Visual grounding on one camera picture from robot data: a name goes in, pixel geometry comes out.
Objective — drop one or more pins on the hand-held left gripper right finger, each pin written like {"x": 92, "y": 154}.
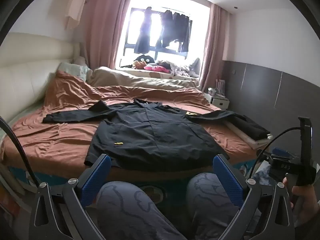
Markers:
{"x": 226, "y": 178}

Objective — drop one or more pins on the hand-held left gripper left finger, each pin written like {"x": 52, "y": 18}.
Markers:
{"x": 96, "y": 178}

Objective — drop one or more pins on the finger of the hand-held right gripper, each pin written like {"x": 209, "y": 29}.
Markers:
{"x": 280, "y": 153}

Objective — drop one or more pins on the black jacket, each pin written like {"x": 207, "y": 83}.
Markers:
{"x": 150, "y": 130}

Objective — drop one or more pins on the pile of mixed clothes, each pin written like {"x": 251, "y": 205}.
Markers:
{"x": 183, "y": 68}

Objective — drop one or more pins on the person's right hand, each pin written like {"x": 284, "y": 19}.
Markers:
{"x": 308, "y": 200}

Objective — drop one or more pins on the person's right leg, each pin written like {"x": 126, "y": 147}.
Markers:
{"x": 210, "y": 197}

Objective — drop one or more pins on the folded black garment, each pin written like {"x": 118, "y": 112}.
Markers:
{"x": 255, "y": 130}

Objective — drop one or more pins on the white folded pad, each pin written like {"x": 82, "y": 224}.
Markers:
{"x": 246, "y": 137}

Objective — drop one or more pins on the person's knees in patterned trousers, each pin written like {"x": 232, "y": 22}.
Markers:
{"x": 130, "y": 212}

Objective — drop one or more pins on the bed with brown sheet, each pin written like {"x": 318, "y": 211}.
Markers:
{"x": 62, "y": 140}

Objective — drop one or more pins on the white nightstand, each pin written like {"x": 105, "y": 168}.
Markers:
{"x": 218, "y": 101}

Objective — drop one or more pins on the white reed diffuser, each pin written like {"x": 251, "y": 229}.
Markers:
{"x": 221, "y": 86}

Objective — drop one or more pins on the beige blanket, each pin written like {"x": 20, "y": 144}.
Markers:
{"x": 130, "y": 78}

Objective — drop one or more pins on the pale patterned pillow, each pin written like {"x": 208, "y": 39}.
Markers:
{"x": 75, "y": 69}

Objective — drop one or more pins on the cream padded headboard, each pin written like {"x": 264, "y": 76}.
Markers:
{"x": 27, "y": 72}

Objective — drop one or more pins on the black plush toy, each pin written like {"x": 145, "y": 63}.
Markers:
{"x": 143, "y": 59}

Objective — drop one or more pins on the wide pink curtain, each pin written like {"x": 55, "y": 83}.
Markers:
{"x": 105, "y": 30}

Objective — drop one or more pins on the hanging dark trousers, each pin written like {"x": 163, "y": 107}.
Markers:
{"x": 143, "y": 33}

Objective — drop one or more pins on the hanging dark shirt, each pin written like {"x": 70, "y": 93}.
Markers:
{"x": 175, "y": 28}

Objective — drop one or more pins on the window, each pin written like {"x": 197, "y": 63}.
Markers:
{"x": 160, "y": 30}

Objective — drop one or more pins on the hanging white garment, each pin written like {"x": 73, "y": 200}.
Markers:
{"x": 75, "y": 5}

